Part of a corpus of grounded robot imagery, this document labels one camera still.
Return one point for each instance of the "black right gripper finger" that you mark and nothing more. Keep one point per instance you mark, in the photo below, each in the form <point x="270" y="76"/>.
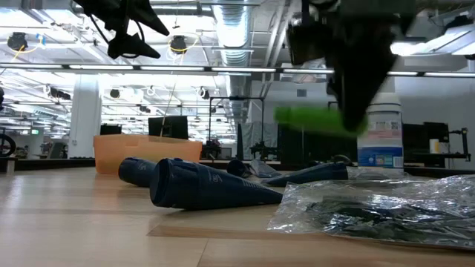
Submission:
<point x="360" y="81"/>

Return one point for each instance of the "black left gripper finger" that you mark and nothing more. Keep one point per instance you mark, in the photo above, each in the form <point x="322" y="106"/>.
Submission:
<point x="148" y="18"/>
<point x="130" y="46"/>

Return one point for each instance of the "green travel bottle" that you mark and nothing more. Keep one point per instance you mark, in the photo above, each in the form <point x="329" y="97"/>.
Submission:
<point x="308" y="119"/>

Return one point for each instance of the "black item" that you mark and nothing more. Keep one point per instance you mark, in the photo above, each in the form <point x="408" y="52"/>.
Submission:
<point x="371" y="219"/>

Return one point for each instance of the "long ceiling light strip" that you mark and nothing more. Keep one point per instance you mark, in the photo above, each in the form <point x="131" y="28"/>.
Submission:
<point x="170" y="68"/>

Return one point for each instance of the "white wipes canister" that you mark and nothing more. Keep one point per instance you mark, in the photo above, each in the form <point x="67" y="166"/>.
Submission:
<point x="382" y="148"/>

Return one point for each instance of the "black desk monitor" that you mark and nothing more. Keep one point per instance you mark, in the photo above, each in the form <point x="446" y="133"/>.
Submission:
<point x="415" y="137"/>

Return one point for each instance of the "black partition screen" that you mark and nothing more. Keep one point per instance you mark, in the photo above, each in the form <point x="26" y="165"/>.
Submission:
<point x="315" y="148"/>

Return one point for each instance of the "white building pillar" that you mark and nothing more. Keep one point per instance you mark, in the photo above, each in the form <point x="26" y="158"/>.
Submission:
<point x="85" y="118"/>

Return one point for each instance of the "small black monitor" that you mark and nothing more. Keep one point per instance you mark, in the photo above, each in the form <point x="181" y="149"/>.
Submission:
<point x="110" y="130"/>

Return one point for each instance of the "white paper roll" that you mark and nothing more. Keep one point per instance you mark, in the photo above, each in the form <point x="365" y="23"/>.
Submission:
<point x="434" y="146"/>

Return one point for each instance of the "black tube stand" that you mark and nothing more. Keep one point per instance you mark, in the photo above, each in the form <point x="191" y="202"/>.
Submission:
<point x="236" y="98"/>

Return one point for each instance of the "orange plastic bin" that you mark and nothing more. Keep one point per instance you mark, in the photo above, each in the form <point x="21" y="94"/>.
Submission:
<point x="122" y="152"/>

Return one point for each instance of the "grey cover sheet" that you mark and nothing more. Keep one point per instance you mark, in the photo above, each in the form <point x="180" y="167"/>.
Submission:
<point x="256" y="135"/>

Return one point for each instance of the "black ceiling camera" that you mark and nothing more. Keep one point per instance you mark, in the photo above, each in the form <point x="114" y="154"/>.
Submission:
<point x="16" y="41"/>
<point x="178" y="43"/>

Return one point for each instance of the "silver air duct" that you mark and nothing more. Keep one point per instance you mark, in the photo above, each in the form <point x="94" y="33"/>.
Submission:
<point x="233" y="55"/>

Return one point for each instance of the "black aluminium rig frame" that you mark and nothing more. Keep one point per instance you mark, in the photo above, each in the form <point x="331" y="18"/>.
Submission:
<point x="48" y="165"/>

